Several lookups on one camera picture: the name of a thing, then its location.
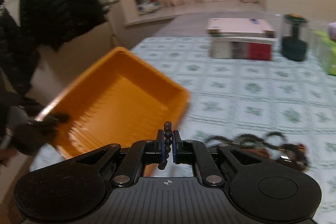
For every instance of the black strap item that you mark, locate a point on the black strap item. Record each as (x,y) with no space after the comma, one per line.
(293,156)

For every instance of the thick red white book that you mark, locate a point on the thick red white book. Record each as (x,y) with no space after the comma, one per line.
(250,48)

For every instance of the green floral tablecloth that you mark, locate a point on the green floral tablecloth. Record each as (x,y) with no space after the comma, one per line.
(242,110)

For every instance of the dark green lamp base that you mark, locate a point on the dark green lamp base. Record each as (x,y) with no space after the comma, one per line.
(293,47)

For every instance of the plastic bag on ledge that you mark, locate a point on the plastic bag on ledge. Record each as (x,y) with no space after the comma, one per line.
(148,7)

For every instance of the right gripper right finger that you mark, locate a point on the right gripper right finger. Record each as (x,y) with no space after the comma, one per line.
(197,155)

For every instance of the green tissue pack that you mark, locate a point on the green tissue pack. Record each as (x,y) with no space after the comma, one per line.
(324,50)

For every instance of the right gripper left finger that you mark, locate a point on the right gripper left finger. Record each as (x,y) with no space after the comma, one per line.
(138,156)

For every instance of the pink top book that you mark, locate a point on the pink top book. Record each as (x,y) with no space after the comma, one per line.
(250,27)

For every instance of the black puffer jacket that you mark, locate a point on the black puffer jacket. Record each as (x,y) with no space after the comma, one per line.
(55,22)

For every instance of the black jacket at left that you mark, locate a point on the black jacket at left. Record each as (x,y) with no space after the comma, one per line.
(18,64)

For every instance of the orange plastic tray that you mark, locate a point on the orange plastic tray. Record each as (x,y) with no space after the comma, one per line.
(119,99)

